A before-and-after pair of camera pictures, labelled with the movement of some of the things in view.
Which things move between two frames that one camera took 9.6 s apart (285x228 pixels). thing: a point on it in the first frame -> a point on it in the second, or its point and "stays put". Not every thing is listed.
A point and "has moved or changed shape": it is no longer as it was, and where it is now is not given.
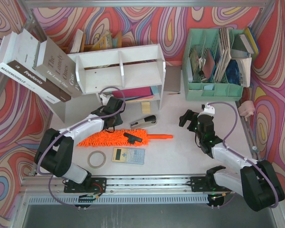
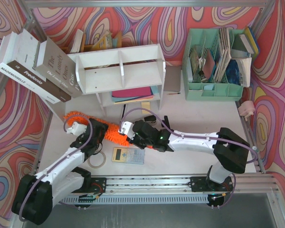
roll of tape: (94, 166) stays put
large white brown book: (16, 59) stays put
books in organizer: (228, 65) stays put
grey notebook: (172, 79) stays put
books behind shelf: (107, 41) stays put
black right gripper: (193, 121) -> (136, 132)
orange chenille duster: (119, 137) has moved or changed shape
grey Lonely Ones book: (54, 65) stays put
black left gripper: (115, 118) -> (100, 128)
